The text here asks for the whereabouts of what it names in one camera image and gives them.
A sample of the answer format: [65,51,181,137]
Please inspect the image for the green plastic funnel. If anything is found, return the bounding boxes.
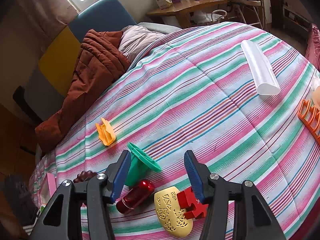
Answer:
[124,142,162,187]

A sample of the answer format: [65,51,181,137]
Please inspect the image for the red puzzle piece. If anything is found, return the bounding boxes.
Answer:
[177,187,208,220]

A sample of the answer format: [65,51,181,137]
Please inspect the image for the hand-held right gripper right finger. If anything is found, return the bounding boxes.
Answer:
[184,150,287,240]

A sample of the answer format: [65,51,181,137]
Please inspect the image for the striped bedspread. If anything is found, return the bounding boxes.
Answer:
[29,21,320,240]

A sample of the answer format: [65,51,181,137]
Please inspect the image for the wooden wardrobe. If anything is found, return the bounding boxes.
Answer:
[0,102,38,178]

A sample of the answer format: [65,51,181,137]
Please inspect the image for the grey yellow blue headboard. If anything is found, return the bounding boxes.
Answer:
[25,0,138,105]

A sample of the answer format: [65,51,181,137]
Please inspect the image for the yellow perforated oval box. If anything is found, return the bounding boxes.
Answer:
[154,185,194,238]

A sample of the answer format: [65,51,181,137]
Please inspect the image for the translucent white plastic case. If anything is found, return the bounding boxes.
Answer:
[240,40,281,95]

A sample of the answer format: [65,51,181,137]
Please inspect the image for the red metallic cylinder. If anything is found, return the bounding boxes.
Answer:
[116,179,155,215]

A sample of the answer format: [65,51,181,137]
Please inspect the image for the beige curtain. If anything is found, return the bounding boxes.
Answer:
[15,0,80,43]

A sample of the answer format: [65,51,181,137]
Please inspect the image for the brown quilt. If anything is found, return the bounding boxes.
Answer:
[34,29,132,153]

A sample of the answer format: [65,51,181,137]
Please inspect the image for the white plastic bag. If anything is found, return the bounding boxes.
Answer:
[192,9,227,25]

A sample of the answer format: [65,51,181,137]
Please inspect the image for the storage shelf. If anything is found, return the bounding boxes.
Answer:
[281,0,313,32]

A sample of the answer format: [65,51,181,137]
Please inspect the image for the orange plastic rack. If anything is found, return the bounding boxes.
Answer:
[297,99,320,143]

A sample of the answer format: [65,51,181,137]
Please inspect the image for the grey bed sheet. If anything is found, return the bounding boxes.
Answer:
[137,22,182,34]

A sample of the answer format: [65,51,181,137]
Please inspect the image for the dark brown plastic stamp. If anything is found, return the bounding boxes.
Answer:
[73,171,98,183]

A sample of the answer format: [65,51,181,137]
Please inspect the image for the wooden desk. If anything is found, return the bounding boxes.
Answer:
[146,0,229,29]

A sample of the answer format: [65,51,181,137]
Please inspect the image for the orange plastic clip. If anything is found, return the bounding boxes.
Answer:
[96,117,117,146]

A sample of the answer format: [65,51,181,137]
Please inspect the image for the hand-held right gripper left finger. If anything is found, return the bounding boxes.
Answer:
[30,151,132,240]

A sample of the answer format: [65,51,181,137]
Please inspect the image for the pale pink pillow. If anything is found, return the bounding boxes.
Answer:
[119,25,165,63]

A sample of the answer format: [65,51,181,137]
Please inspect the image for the pink framed white tray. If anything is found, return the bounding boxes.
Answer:
[37,172,57,208]

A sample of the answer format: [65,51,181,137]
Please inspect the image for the dark grey box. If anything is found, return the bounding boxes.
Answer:
[4,174,38,227]

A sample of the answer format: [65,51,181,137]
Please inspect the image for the pink fleece blanket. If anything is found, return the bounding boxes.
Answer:
[304,22,320,70]

